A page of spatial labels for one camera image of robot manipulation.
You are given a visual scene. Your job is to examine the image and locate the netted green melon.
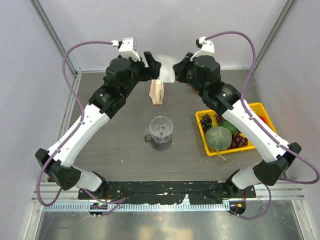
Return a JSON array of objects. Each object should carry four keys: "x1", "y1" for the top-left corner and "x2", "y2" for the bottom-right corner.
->
[{"x1": 205, "y1": 126, "x2": 232, "y2": 151}]

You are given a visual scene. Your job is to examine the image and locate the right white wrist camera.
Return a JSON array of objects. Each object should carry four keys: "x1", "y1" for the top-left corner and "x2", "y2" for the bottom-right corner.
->
[{"x1": 190, "y1": 36, "x2": 215, "y2": 61}]

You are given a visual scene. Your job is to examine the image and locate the purple grape bunch upper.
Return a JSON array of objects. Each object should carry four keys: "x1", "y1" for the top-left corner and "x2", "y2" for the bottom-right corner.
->
[{"x1": 215, "y1": 114, "x2": 225, "y2": 125}]

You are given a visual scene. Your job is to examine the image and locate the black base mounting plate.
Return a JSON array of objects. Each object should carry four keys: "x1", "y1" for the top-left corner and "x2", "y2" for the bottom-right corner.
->
[{"x1": 77, "y1": 180, "x2": 257, "y2": 206}]

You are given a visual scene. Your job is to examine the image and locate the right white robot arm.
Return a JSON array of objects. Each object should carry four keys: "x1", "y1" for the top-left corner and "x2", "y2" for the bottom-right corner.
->
[{"x1": 173, "y1": 53, "x2": 302, "y2": 197}]

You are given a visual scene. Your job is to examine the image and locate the purple grape bunch lower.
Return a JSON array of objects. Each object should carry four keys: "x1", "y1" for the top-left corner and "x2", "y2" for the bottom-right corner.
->
[{"x1": 228, "y1": 133, "x2": 249, "y2": 150}]

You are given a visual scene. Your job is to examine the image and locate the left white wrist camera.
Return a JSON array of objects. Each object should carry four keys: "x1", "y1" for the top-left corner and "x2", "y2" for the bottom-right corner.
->
[{"x1": 111, "y1": 37, "x2": 141, "y2": 62}]

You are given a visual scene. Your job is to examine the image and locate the black grape bunch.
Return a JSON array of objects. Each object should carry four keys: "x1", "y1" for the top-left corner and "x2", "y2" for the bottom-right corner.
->
[{"x1": 200, "y1": 114, "x2": 213, "y2": 133}]

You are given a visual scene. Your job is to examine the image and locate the white slotted cable duct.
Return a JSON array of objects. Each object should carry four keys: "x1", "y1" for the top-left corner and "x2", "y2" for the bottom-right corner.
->
[{"x1": 43, "y1": 201, "x2": 230, "y2": 212}]

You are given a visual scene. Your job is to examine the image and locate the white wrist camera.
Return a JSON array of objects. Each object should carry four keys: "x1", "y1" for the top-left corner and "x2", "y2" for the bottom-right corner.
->
[
  {"x1": 111, "y1": 37, "x2": 141, "y2": 62},
  {"x1": 190, "y1": 36, "x2": 215, "y2": 61}
]

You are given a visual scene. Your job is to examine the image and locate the green lime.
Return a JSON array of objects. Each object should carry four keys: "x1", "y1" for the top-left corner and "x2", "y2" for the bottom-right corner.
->
[{"x1": 219, "y1": 120, "x2": 238, "y2": 136}]

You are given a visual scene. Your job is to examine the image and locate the yellow plastic tray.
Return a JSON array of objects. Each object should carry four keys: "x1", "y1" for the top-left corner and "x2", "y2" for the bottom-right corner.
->
[{"x1": 194, "y1": 101, "x2": 278, "y2": 157}]

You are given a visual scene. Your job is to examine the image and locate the clear plastic coffee dripper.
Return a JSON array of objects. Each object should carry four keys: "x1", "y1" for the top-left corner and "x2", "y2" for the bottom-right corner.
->
[{"x1": 148, "y1": 116, "x2": 173, "y2": 143}]

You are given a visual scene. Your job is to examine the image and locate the grey glass coffee server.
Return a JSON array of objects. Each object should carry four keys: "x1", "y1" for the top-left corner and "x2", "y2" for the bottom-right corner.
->
[{"x1": 144, "y1": 134, "x2": 172, "y2": 151}]

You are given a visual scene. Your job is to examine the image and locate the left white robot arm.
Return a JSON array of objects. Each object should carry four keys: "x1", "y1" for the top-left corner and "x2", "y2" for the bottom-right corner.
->
[{"x1": 35, "y1": 51, "x2": 162, "y2": 199}]

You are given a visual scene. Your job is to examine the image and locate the white paper coffee filter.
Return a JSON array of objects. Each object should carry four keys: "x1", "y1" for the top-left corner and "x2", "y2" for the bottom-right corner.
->
[{"x1": 155, "y1": 54, "x2": 179, "y2": 83}]

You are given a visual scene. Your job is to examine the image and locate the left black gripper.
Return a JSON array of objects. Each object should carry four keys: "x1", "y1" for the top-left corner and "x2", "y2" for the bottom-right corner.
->
[{"x1": 121, "y1": 51, "x2": 161, "y2": 98}]

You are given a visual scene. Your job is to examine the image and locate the purple grape bunch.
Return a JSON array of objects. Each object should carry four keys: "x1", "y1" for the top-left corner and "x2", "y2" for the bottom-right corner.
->
[
  {"x1": 215, "y1": 114, "x2": 225, "y2": 125},
  {"x1": 228, "y1": 133, "x2": 249, "y2": 150}
]

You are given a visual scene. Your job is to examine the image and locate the coffee filter paper pack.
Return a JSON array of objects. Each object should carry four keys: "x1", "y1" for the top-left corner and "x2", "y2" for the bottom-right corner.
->
[{"x1": 149, "y1": 79, "x2": 165, "y2": 106}]

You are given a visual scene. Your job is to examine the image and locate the red apple upper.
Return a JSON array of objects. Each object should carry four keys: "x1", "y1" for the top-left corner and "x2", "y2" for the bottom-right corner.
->
[{"x1": 259, "y1": 115, "x2": 267, "y2": 124}]

